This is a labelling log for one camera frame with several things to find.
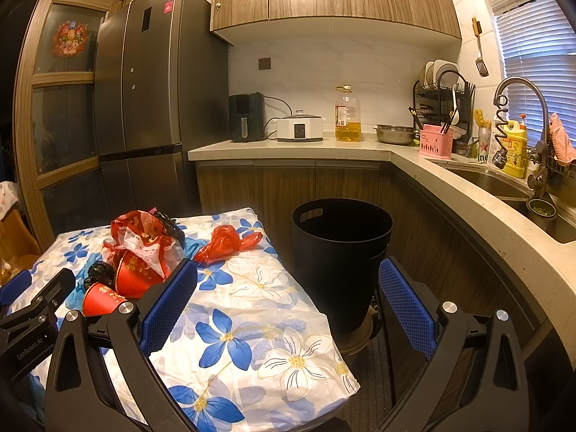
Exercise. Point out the orange red plastic bag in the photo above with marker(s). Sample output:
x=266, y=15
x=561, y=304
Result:
x=226, y=242

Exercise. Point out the wooden cabinets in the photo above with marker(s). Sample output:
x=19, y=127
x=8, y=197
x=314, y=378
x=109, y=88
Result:
x=434, y=245
x=430, y=23

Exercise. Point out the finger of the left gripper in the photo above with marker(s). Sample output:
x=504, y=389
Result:
x=13, y=289

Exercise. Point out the steel sink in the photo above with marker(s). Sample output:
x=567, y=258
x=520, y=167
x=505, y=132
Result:
x=540, y=211

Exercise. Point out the black dish rack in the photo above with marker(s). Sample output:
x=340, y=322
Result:
x=440, y=94

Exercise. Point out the red white snack bag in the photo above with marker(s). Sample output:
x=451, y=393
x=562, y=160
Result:
x=145, y=235

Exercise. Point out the wall power socket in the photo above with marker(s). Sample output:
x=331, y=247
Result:
x=265, y=64

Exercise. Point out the red flower door decoration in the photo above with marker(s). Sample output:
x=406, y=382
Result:
x=70, y=39

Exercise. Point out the pink utensil holder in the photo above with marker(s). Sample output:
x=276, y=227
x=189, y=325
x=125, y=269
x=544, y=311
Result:
x=435, y=143

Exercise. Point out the window blinds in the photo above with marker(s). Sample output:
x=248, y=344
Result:
x=537, y=42

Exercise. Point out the hanging spatula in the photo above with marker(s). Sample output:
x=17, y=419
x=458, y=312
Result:
x=480, y=63

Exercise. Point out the red paper cup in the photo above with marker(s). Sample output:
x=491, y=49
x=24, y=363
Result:
x=100, y=300

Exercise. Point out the blue floral tablecloth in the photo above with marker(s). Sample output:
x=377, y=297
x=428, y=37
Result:
x=250, y=351

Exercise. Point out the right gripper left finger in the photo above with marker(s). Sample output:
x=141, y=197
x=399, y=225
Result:
x=80, y=395

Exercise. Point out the orange chair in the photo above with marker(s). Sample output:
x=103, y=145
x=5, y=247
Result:
x=19, y=249

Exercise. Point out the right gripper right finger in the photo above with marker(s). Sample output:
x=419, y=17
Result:
x=494, y=394

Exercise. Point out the black air fryer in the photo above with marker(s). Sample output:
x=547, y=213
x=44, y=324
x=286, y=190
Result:
x=247, y=117

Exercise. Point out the yellow detergent bottle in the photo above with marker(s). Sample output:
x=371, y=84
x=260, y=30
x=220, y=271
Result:
x=516, y=145

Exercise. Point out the steel mixing bowl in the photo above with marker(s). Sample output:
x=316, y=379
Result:
x=398, y=135

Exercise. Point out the pink dish cloth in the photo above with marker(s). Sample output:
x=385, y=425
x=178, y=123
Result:
x=564, y=151

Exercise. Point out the polka dot cloth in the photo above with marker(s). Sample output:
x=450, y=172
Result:
x=9, y=197

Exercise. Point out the blue rubber glove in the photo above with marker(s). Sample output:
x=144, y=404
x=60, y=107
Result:
x=75, y=299
x=192, y=246

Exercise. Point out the black plastic bag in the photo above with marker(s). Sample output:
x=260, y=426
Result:
x=100, y=272
x=170, y=226

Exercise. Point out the black trash bin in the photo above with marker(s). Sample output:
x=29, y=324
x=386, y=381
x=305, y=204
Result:
x=338, y=245

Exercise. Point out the white green can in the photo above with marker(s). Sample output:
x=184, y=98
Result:
x=484, y=141

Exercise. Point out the dark steel refrigerator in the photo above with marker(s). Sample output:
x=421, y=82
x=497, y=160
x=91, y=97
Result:
x=161, y=89

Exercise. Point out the cooking oil bottle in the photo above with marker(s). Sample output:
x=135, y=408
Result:
x=347, y=115

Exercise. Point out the wooden lower cabinets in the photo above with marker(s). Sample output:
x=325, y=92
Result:
x=434, y=245

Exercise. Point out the wooden upper cabinets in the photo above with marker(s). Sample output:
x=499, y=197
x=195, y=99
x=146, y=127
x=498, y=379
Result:
x=430, y=23

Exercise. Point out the white rice cooker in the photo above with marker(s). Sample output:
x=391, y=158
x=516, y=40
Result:
x=299, y=128

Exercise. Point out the red gold paper bucket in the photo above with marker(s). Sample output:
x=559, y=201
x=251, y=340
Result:
x=134, y=277

